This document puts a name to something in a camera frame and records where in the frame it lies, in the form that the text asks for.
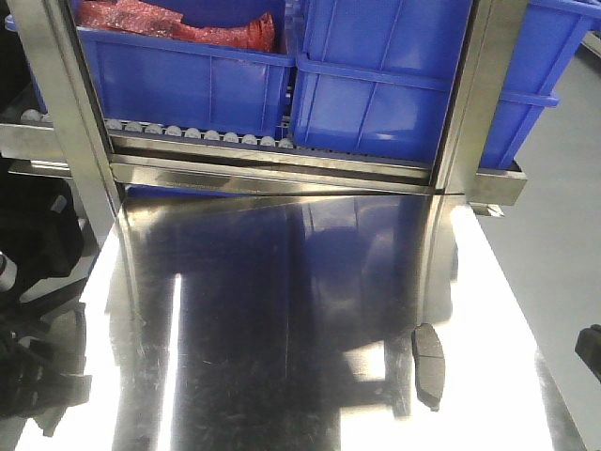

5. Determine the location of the red plastic bag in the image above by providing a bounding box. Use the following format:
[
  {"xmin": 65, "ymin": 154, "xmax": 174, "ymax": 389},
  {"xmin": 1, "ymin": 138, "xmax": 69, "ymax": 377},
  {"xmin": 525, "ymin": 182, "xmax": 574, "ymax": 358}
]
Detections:
[{"xmin": 75, "ymin": 0, "xmax": 276, "ymax": 53}]

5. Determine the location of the blue plastic bin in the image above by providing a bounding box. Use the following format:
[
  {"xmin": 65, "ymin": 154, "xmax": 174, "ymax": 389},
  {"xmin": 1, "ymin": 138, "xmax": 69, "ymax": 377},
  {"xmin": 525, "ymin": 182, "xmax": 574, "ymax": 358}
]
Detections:
[
  {"xmin": 4, "ymin": 0, "xmax": 296, "ymax": 142},
  {"xmin": 291, "ymin": 1, "xmax": 600, "ymax": 169}
]

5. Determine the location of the grey brake pad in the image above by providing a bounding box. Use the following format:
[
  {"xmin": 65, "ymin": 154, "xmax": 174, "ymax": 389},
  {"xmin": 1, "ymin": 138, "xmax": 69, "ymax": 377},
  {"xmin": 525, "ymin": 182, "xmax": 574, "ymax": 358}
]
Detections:
[
  {"xmin": 47, "ymin": 302, "xmax": 86, "ymax": 375},
  {"xmin": 411, "ymin": 323, "xmax": 446, "ymax": 412}
]

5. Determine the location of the left blue plastic bin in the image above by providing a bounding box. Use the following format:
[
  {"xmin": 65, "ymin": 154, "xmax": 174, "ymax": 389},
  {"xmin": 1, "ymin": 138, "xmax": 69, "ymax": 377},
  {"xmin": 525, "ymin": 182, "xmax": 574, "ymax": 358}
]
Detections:
[{"xmin": 4, "ymin": 0, "xmax": 296, "ymax": 142}]

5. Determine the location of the stainless steel roller rack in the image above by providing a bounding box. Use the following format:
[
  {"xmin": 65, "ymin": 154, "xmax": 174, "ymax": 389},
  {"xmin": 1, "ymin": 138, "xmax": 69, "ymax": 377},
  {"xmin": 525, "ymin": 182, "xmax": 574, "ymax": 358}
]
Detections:
[{"xmin": 1, "ymin": 1, "xmax": 527, "ymax": 230}]

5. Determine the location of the right blue plastic bin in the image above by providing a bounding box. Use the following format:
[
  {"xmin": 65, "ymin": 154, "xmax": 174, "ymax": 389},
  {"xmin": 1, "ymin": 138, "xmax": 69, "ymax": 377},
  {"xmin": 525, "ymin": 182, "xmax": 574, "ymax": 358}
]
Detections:
[{"xmin": 291, "ymin": 1, "xmax": 600, "ymax": 169}]

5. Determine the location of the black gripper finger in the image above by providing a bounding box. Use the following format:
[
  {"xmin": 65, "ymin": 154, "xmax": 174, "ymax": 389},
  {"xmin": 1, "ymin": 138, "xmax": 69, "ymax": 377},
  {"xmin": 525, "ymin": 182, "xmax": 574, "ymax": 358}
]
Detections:
[
  {"xmin": 575, "ymin": 324, "xmax": 601, "ymax": 381},
  {"xmin": 32, "ymin": 406, "xmax": 66, "ymax": 437},
  {"xmin": 1, "ymin": 329, "xmax": 91, "ymax": 416}
]

